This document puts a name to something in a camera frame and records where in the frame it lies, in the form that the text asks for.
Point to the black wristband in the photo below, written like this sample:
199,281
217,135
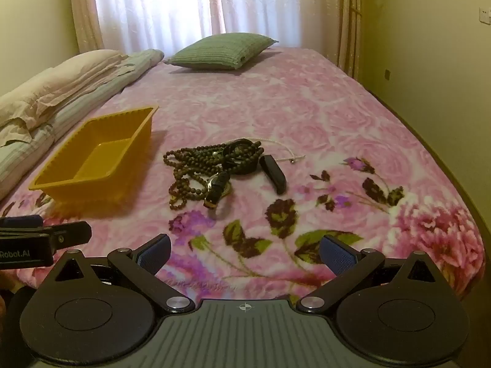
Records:
274,174

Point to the white wall socket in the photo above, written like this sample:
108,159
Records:
485,13

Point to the beige patterned curtain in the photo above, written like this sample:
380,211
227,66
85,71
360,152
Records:
86,15
347,27

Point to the green checked pillow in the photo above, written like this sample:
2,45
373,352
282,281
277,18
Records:
218,51

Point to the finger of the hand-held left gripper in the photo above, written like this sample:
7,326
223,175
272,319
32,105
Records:
23,221
73,233

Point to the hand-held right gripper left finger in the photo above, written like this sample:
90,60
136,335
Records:
155,255

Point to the pink floral blanket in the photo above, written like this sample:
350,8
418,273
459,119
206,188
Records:
307,103

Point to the white sheer curtain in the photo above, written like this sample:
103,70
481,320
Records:
172,4

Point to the beige pillow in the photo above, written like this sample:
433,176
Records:
57,76
15,130

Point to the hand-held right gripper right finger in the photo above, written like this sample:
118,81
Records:
337,255

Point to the striped green quilt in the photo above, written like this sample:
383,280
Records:
23,161

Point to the yellow plastic tray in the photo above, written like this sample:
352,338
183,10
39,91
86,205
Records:
99,157

